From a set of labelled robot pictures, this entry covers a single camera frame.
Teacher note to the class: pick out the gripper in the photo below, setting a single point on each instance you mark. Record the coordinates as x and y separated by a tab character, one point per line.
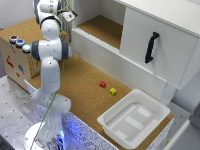
70	15

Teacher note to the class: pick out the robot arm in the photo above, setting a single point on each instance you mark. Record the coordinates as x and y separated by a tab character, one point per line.
50	76

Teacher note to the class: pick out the pink block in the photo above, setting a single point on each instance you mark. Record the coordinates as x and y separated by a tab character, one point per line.
103	84

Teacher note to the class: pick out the yellow block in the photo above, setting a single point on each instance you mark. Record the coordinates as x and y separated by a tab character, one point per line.
113	91

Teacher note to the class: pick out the white cabinet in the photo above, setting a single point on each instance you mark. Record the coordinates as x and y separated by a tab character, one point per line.
100	56

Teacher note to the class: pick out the green button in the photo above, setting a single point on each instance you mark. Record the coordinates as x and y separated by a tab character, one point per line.
26	48

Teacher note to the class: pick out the blue button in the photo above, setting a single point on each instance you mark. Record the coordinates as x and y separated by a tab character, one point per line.
20	42

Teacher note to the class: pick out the red button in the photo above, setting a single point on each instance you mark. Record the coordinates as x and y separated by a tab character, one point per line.
13	38

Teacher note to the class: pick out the white sliding door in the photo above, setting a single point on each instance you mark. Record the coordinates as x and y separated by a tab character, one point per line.
166	43

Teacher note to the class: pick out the white plastic box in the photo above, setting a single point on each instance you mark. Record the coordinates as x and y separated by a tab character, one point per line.
135	120

